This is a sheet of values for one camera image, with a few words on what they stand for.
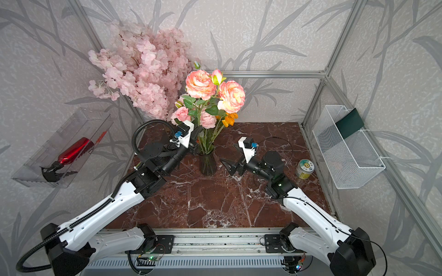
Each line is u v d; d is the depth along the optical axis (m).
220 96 0.38
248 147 0.57
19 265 0.37
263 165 0.54
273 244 0.72
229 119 0.74
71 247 0.38
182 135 0.49
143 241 0.62
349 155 0.61
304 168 0.89
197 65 0.74
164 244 0.73
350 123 0.72
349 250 0.38
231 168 0.60
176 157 0.53
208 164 0.90
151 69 0.62
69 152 0.63
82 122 0.77
